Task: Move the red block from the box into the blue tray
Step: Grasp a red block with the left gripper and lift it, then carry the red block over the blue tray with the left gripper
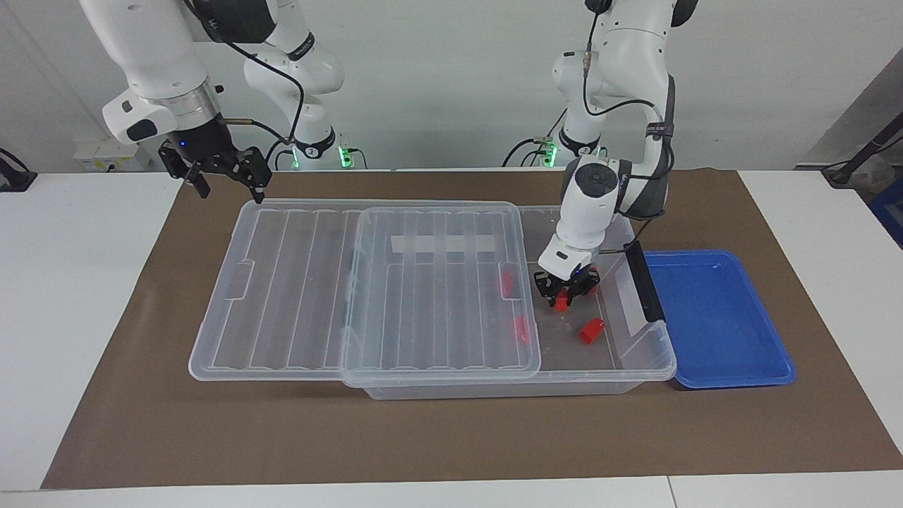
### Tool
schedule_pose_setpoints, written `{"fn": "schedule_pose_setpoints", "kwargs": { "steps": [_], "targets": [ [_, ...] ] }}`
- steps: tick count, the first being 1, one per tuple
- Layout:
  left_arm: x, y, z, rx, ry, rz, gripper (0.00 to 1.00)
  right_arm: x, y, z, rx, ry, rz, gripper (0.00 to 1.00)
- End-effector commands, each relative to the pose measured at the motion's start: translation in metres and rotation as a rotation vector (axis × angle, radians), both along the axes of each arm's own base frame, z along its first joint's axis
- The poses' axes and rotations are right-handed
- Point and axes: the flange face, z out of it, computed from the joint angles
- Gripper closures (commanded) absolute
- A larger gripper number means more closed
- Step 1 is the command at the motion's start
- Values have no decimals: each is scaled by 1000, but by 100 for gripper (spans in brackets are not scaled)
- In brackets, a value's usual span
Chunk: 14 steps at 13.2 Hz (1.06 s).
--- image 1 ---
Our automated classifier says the brown table mat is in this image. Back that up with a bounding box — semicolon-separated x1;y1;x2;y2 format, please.
41;169;903;490

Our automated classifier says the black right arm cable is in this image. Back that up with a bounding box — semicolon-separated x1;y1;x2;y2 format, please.
215;35;308;142

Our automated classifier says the clear ribbed plastic lid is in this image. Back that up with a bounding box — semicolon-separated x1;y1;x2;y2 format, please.
188;200;543;389

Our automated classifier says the black box latch handle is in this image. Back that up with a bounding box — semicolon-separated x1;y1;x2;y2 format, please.
624;241;667;324

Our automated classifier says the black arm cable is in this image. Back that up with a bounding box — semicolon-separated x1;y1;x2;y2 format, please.
215;35;308;142
582;0;671;255

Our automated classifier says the black stand pole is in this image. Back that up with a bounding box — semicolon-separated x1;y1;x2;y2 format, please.
822;113;903;188

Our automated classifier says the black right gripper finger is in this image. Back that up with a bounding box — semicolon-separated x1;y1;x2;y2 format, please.
159;141;211;200
238;147;273;204

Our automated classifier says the blue plastic tray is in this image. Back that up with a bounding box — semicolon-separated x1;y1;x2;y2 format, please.
643;249;797;390

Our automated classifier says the blue storage crate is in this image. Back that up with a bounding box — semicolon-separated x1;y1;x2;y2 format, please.
869;176;903;249

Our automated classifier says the black clamp object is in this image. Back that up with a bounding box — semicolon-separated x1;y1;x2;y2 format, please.
0;148;37;193

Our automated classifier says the clear plastic storage box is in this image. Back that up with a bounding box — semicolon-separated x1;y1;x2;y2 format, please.
341;203;678;401

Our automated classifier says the black left base cable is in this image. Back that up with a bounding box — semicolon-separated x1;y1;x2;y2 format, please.
502;138;551;168

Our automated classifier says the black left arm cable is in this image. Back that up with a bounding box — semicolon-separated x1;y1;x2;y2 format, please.
582;0;671;255

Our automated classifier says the white wall power strip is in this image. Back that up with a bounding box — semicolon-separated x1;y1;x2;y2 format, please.
74;139;152;172

